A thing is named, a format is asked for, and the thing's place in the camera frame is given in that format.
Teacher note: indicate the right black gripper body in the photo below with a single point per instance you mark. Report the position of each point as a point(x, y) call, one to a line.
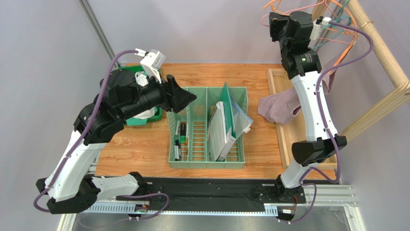
point(274, 27)

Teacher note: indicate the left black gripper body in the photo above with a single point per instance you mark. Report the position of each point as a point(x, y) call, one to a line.
point(166, 99)

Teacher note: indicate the green tank top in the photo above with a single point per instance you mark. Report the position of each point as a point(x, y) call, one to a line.
point(143, 118)

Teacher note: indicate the teal plastic hanger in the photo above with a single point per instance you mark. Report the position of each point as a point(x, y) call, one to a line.
point(330, 31)

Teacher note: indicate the orange clothes hanger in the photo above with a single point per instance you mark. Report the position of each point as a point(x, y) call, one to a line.
point(317, 5)

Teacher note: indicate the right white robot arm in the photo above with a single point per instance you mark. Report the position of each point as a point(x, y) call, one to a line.
point(302, 64)

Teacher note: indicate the mauve tank top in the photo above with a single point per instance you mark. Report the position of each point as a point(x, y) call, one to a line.
point(283, 107)

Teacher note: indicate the green plastic tray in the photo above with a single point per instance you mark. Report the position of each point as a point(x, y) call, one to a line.
point(140, 76)

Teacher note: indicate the black marker green cap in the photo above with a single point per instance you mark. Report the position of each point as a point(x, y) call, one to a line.
point(182, 132)

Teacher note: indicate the mint green file organizer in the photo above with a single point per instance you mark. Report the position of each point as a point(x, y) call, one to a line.
point(197, 115)

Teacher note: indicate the white pen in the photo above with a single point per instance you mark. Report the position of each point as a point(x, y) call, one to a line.
point(177, 148)

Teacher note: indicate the clear zip pouch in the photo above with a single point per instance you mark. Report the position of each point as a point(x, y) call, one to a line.
point(242, 122)

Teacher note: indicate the wooden clothes rack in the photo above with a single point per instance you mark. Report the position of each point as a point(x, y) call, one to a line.
point(294, 130)

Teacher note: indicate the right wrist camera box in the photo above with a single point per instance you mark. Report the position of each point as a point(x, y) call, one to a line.
point(318, 25)

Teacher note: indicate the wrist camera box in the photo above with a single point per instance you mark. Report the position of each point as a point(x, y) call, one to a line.
point(151, 62)
point(318, 25)

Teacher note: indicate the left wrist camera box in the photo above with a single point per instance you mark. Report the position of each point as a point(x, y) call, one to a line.
point(151, 62)

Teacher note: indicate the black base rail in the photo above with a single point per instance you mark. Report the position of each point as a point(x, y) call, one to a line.
point(227, 197)

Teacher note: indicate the aluminium frame post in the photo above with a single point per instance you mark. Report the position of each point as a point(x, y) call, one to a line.
point(92, 18)

